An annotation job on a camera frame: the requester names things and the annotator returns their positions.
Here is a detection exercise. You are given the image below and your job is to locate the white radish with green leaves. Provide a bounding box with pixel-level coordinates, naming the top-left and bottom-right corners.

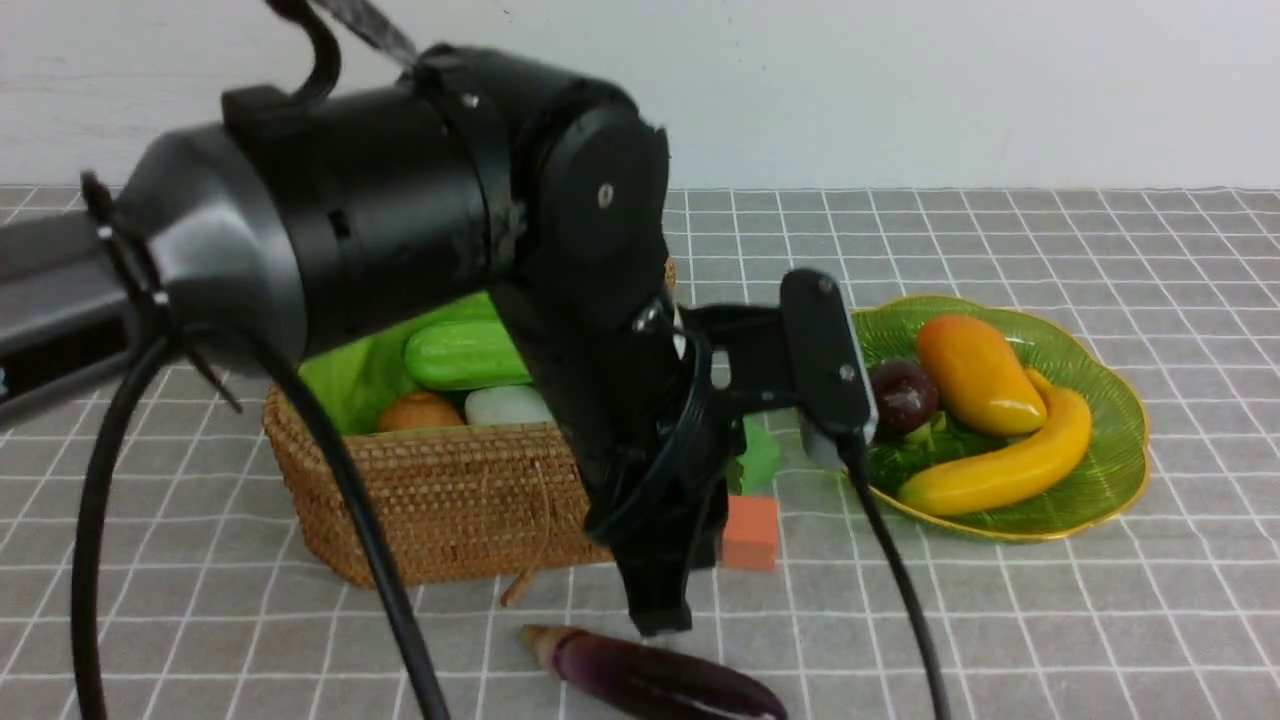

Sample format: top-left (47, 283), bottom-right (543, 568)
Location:
top-left (463, 386), bottom-right (554, 427)

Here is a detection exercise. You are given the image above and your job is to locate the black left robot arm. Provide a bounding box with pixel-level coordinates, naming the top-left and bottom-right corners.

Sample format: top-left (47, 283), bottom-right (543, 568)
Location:
top-left (3, 46), bottom-right (741, 637)

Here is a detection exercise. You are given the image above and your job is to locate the green foam cube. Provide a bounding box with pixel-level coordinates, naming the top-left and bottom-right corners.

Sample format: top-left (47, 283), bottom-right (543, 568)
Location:
top-left (726, 418), bottom-right (781, 496)

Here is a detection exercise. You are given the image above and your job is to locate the green bitter gourd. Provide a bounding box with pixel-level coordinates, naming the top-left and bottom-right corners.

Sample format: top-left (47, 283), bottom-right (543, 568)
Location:
top-left (403, 320), bottom-right (532, 392)

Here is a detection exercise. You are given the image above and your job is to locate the dark purple mangosteen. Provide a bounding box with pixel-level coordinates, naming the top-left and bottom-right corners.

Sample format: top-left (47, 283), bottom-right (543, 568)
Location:
top-left (870, 357), bottom-right (941, 439)

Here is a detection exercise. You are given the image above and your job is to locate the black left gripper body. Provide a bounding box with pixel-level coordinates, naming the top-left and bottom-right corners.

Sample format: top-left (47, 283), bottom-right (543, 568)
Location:
top-left (561, 331), bottom-right (746, 561)

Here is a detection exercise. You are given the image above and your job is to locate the yellow banana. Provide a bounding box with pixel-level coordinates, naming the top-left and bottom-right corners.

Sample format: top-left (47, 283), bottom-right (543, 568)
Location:
top-left (896, 370), bottom-right (1093, 518)

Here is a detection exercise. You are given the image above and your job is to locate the orange foam cube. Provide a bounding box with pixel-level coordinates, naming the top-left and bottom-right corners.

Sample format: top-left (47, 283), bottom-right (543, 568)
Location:
top-left (719, 495), bottom-right (780, 573)

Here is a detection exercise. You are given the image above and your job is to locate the purple eggplant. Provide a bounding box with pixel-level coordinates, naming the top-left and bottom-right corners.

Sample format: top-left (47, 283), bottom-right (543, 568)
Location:
top-left (520, 624), bottom-right (788, 719)

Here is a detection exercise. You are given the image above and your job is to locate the grey checked tablecloth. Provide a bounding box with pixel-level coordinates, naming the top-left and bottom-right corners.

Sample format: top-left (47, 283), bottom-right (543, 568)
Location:
top-left (1, 190), bottom-right (1279, 719)

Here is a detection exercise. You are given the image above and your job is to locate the yellow orange mango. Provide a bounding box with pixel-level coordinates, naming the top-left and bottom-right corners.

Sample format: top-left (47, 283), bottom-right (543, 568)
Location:
top-left (915, 314), bottom-right (1047, 438)

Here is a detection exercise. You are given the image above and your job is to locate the green glass leaf plate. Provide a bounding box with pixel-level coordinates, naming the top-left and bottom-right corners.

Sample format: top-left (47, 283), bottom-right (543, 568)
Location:
top-left (852, 296), bottom-right (1149, 543)

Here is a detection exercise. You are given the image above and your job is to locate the woven rattan basket green lining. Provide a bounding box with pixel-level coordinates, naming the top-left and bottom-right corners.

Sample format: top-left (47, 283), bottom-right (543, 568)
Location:
top-left (298, 293), bottom-right (611, 585)

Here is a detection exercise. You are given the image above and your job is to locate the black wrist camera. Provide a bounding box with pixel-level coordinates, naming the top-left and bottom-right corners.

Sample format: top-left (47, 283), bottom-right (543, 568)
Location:
top-left (685, 268), bottom-right (878, 475)

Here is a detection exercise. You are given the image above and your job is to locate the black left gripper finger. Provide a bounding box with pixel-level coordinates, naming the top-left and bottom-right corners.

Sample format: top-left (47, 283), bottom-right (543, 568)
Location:
top-left (611, 520), bottom-right (723, 638)

